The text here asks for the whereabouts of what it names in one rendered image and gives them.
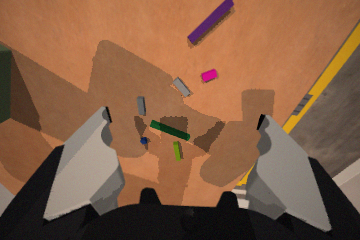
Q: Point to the magenta block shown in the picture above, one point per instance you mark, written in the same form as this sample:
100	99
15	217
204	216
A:
209	75

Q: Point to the dark green rod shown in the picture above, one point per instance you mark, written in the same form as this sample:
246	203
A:
170	130

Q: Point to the lime green rod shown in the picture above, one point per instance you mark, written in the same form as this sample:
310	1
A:
177	150

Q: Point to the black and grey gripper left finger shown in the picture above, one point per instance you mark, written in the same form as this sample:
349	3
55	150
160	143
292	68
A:
78	181

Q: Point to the purple rod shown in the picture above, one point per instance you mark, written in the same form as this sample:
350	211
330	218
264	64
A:
210	20

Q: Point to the grey rectangular bar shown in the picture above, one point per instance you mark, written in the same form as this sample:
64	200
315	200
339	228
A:
181	86
141	105

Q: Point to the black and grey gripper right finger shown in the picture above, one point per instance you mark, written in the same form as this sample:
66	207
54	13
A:
294	189

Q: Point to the small blue cube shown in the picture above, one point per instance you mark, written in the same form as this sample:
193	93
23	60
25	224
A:
143	140

